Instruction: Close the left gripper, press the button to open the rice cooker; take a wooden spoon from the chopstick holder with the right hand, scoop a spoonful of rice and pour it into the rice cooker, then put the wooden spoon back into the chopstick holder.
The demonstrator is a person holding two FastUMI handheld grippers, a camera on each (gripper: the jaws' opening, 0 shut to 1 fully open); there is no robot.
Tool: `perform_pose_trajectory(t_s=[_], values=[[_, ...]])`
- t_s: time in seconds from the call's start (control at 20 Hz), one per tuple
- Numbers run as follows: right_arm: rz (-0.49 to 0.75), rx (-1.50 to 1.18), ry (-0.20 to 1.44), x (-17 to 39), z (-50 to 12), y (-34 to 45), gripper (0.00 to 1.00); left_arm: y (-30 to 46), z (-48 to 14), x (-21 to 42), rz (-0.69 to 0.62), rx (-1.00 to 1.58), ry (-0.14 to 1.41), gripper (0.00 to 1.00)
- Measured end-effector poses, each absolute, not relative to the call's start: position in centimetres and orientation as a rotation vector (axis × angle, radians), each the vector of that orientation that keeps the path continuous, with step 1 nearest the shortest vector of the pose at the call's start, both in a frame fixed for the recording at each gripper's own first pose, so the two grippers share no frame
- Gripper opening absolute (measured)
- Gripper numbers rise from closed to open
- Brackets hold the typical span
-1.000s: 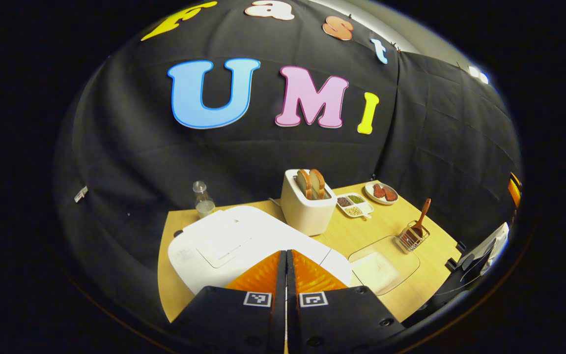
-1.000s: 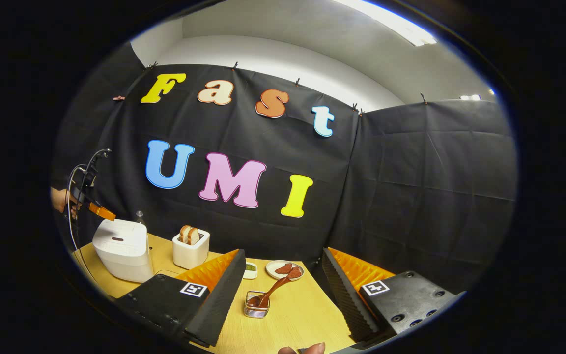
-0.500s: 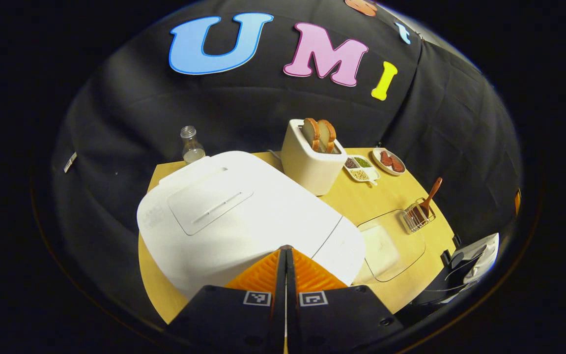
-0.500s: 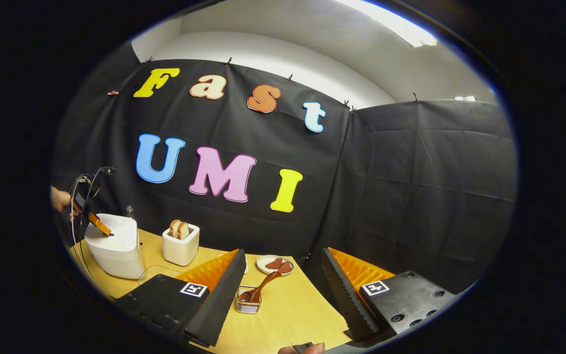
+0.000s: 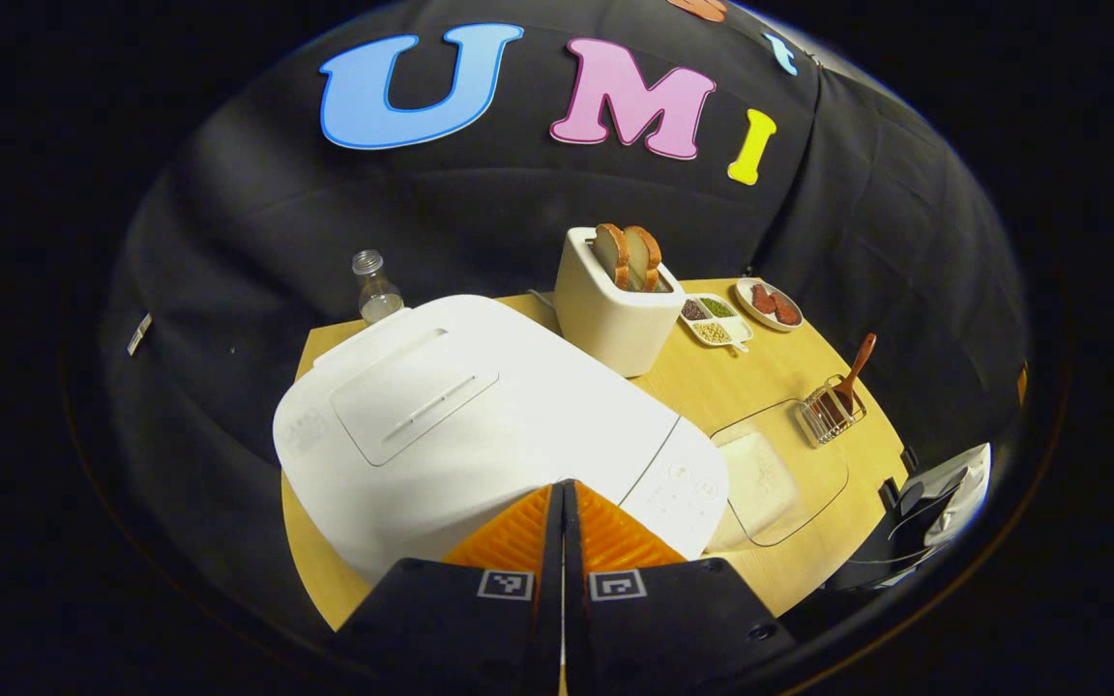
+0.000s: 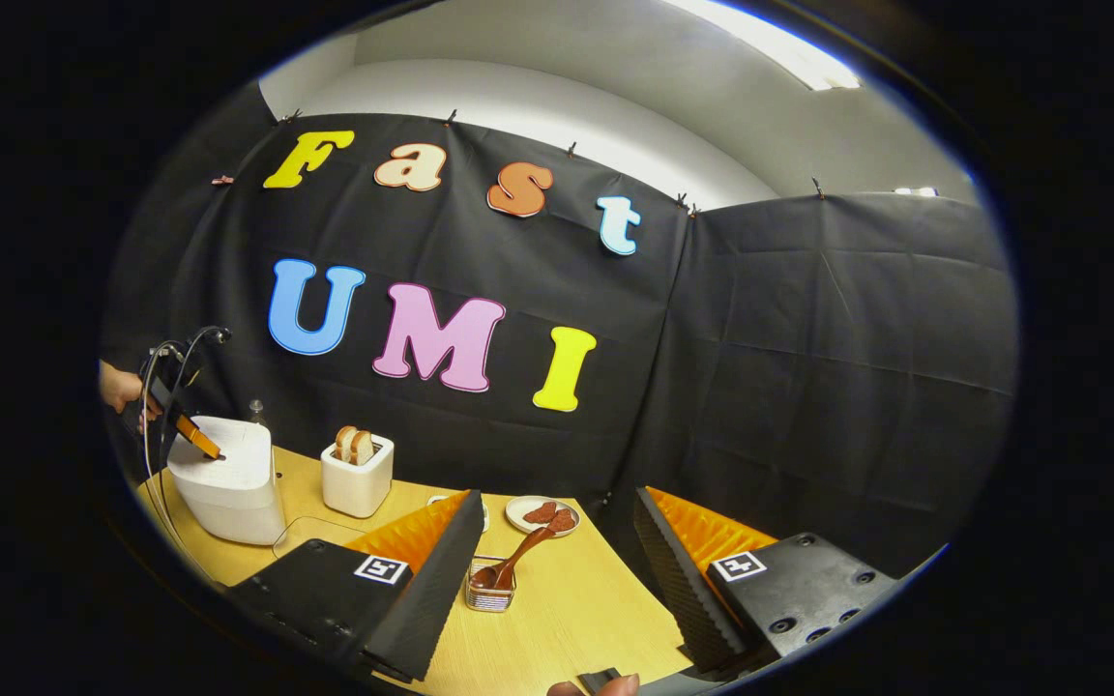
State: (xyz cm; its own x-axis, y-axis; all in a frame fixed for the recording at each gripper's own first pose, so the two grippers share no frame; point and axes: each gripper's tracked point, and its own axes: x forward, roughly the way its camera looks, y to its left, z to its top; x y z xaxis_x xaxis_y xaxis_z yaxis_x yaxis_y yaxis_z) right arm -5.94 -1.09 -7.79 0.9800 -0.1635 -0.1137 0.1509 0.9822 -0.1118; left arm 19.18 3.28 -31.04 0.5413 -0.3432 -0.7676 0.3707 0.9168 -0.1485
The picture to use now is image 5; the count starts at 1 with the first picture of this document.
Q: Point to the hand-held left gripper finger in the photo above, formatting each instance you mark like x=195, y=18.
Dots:
x=573, y=580
x=553, y=580

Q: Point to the white rice cooker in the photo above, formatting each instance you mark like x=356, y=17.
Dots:
x=518, y=416

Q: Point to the brown wooden spoon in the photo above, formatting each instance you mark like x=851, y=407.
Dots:
x=855, y=372

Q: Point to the white toaster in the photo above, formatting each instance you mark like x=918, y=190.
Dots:
x=605, y=329

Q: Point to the clear glass dish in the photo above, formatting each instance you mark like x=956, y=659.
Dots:
x=823, y=474

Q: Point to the white divided bean dish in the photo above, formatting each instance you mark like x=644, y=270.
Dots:
x=739, y=327

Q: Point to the white round plate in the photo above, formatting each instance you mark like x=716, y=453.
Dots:
x=746, y=300

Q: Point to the bread slice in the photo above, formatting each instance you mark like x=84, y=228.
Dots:
x=646, y=256
x=612, y=253

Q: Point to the clear plastic bottle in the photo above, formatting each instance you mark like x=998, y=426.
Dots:
x=375, y=295

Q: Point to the red meat slice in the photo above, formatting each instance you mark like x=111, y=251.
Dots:
x=763, y=299
x=787, y=310

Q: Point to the silver clip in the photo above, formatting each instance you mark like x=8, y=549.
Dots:
x=138, y=333

